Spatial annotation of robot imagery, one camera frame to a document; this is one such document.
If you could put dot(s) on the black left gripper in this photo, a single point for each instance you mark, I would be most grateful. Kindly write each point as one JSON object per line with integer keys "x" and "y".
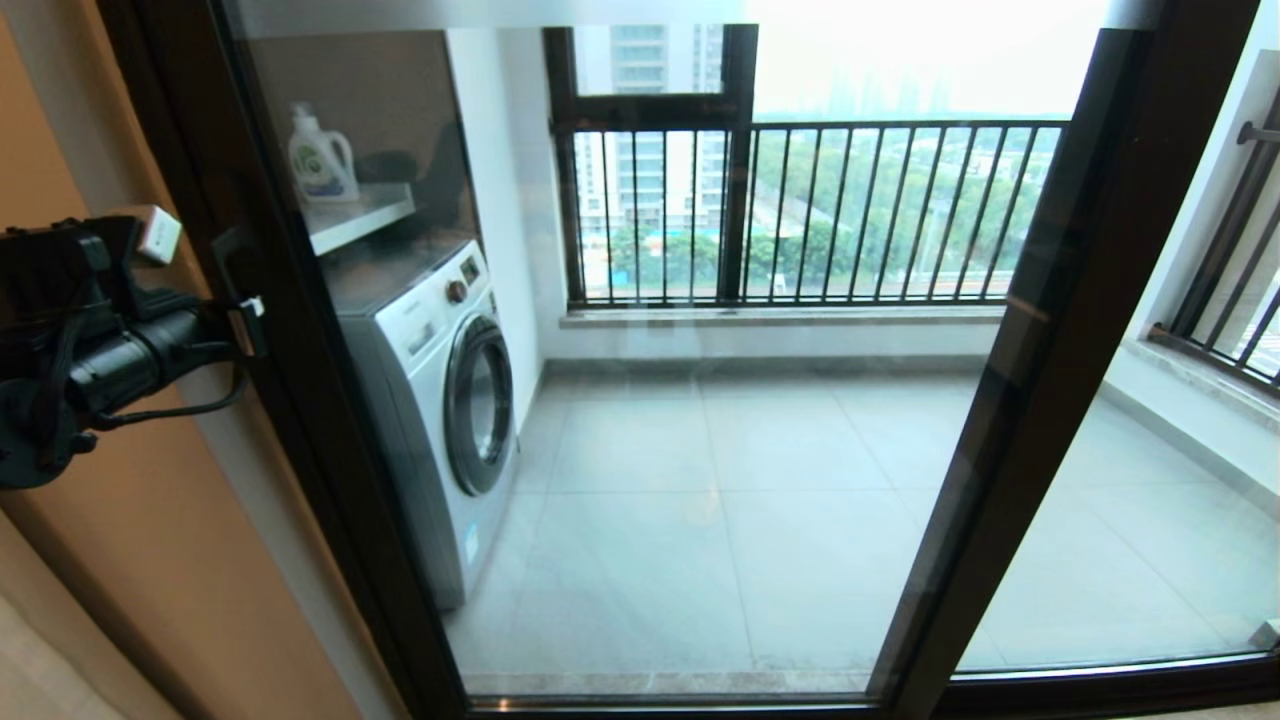
{"x": 140, "y": 355}

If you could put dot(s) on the dark framed sliding glass door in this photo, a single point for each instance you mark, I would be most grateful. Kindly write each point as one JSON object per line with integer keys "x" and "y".
{"x": 145, "y": 100}

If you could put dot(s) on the long stone window sill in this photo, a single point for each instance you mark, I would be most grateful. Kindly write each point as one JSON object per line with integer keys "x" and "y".
{"x": 780, "y": 318}

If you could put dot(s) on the white detergent bottle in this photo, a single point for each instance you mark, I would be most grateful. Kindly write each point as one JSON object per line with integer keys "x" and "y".
{"x": 322, "y": 160}

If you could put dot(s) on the short stone window sill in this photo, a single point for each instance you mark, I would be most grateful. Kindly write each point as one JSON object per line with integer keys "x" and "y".
{"x": 1200, "y": 385}

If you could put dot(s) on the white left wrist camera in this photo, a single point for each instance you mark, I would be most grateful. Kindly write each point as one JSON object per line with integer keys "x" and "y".
{"x": 158, "y": 235}

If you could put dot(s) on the dark brown fixed glass door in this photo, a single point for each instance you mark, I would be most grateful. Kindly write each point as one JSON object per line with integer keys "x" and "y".
{"x": 1100, "y": 685}

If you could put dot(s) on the white front-load washing machine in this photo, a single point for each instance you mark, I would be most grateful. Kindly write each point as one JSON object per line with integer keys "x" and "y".
{"x": 430, "y": 400}

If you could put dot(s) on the white wall shelf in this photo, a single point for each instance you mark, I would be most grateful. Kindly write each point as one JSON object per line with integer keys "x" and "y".
{"x": 360, "y": 215}

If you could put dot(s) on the long black balcony railing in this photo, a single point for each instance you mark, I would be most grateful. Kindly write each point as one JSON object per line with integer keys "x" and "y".
{"x": 900, "y": 127}

